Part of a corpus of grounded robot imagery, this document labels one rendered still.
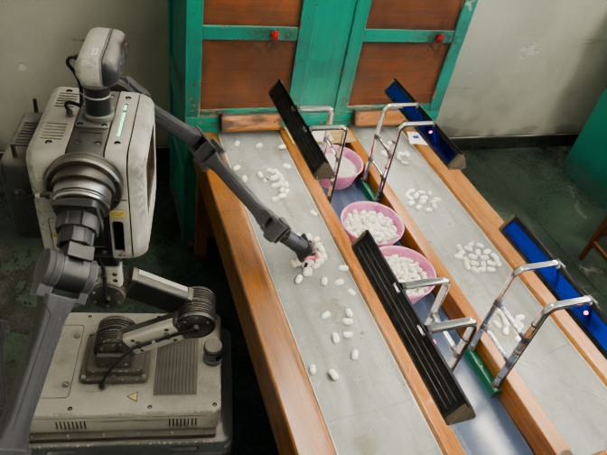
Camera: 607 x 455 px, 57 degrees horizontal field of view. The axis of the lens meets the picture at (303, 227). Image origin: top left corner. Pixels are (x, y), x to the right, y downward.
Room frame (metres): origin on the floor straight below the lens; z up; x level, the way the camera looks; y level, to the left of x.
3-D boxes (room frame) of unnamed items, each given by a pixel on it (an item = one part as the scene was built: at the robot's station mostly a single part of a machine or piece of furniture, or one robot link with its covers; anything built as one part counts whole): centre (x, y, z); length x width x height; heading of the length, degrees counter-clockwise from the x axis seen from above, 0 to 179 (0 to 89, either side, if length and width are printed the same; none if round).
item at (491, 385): (1.24, -0.76, 0.90); 0.20 x 0.19 x 0.45; 26
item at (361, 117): (2.58, -0.27, 0.83); 0.30 x 0.06 x 0.07; 116
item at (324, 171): (1.91, 0.09, 1.08); 0.62 x 0.08 x 0.07; 26
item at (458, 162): (2.15, -0.41, 1.08); 0.62 x 0.08 x 0.07; 26
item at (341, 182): (2.18, -0.08, 0.72); 0.27 x 0.27 x 0.10
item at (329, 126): (1.94, 0.02, 0.90); 0.20 x 0.19 x 0.45; 26
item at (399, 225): (1.79, -0.27, 0.72); 0.27 x 0.27 x 0.10
